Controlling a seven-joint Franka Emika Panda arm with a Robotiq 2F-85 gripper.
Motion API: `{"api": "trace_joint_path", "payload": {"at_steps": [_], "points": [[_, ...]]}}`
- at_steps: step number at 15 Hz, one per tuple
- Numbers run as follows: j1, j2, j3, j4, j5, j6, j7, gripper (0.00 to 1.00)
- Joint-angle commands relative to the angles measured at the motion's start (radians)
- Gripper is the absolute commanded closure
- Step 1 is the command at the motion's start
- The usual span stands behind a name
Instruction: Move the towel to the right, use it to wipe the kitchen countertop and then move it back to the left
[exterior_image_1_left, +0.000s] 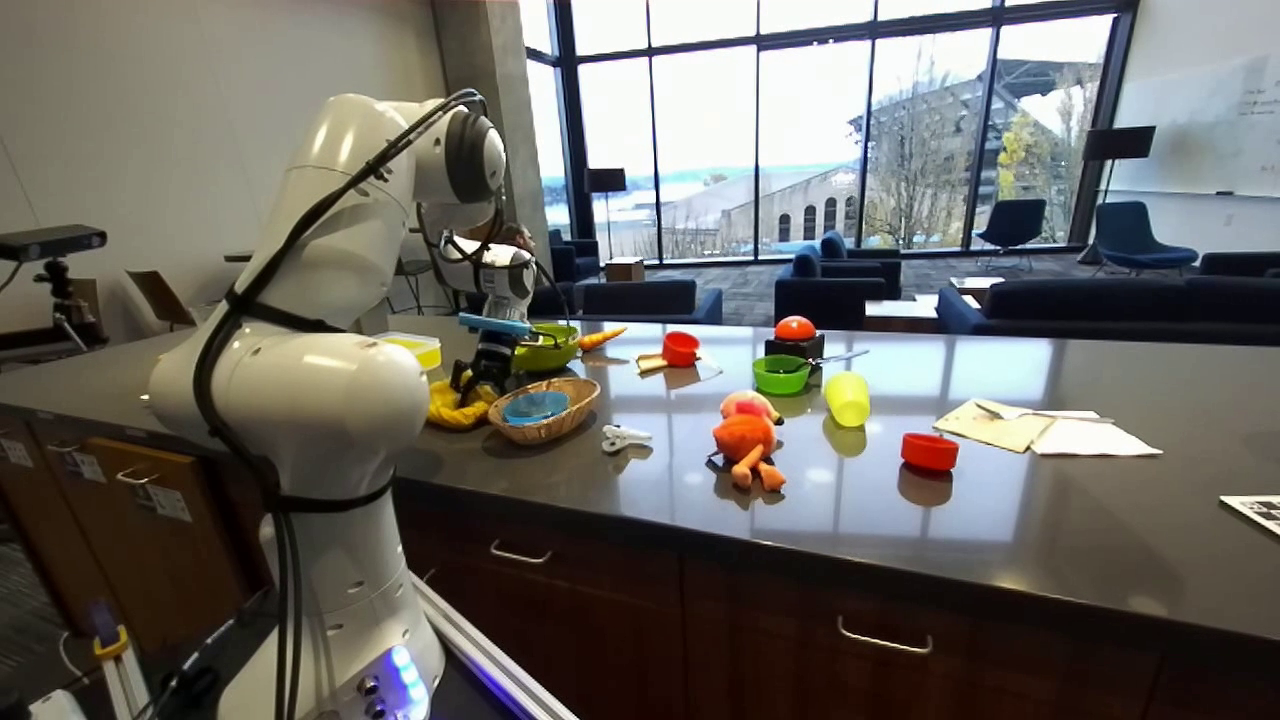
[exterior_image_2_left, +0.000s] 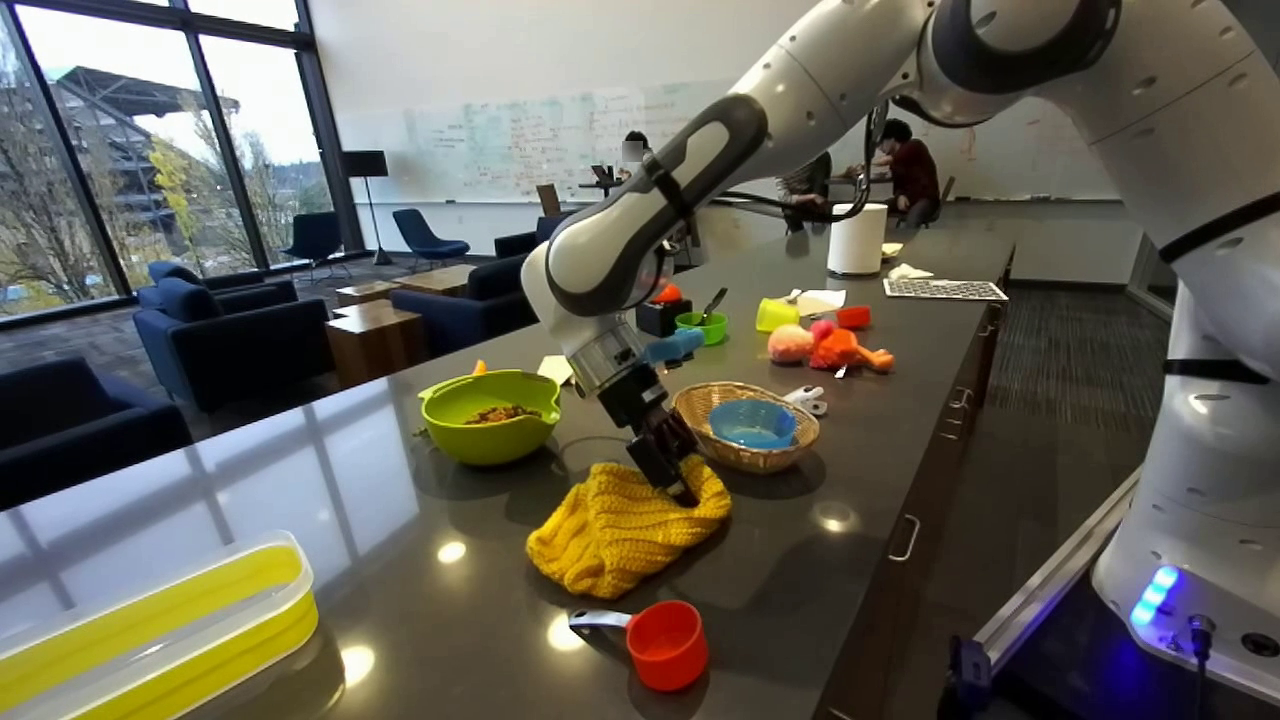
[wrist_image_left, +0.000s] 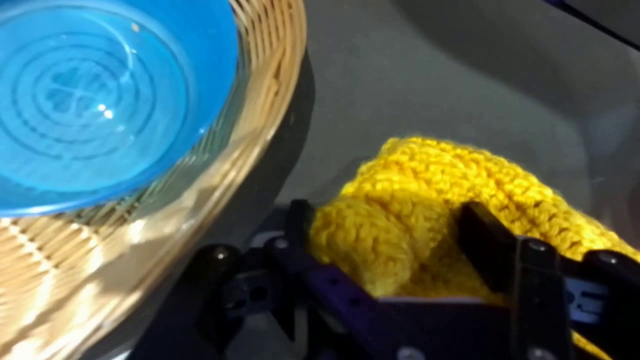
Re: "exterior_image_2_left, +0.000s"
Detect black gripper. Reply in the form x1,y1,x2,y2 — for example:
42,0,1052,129
570,316,707,510

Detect woven wicker basket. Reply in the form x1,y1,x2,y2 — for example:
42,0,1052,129
671,375,823,480

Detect yellow knitted towel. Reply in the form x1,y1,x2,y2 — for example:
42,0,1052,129
525,453,735,602

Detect white paper towel roll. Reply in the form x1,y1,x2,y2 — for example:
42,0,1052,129
823,200,892,280

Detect blue bowl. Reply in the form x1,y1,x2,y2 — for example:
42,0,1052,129
707,394,806,456

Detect small green bowl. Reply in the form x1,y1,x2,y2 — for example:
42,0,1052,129
676,309,733,351

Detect small white clip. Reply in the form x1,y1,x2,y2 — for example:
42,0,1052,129
780,381,831,419

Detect pink peach plush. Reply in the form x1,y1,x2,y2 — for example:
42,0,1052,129
766,318,818,369

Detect brown food pieces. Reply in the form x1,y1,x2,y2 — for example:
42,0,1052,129
466,400,534,429

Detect yellow-green plastic cup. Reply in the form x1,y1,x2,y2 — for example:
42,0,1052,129
751,293,806,337

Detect large green bowl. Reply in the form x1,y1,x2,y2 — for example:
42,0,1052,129
417,369,570,473

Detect red measuring cup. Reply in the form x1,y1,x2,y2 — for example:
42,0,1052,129
563,594,711,699

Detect orange plush toy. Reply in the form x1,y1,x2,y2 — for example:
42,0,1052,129
806,316,898,375

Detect long dark blue sofa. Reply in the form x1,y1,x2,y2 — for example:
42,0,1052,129
393,249,542,351

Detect small dark blue armchair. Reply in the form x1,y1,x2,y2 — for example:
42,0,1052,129
493,216,574,260

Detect brown wooden counter cabinet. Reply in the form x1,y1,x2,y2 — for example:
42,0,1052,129
812,245,1015,720

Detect small dark desk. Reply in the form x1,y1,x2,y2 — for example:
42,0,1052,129
582,162,631,203

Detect low coffee table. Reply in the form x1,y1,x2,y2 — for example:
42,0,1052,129
396,260,481,300

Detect wooden side table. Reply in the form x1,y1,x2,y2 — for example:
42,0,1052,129
323,295,434,391

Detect printed paper sheet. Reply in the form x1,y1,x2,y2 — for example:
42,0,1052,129
882,270,1013,309

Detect blue lounge chair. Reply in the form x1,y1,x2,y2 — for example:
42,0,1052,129
388,203,473,263

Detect dark lounge chair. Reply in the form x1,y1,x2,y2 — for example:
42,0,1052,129
286,206,350,268

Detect yellow lidded plastic container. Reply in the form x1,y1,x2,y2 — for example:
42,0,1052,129
0,532,323,720

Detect silver drawer handle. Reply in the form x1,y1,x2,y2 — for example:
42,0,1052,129
886,510,928,569
937,381,976,448

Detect wall whiteboard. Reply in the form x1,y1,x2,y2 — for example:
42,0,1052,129
340,74,733,213

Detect aluminium frame rail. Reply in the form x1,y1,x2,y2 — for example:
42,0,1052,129
948,469,1153,697

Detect black window frame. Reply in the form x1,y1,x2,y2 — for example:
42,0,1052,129
0,0,368,326

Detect black base power cable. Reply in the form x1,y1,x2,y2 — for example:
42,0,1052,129
1185,613,1219,720

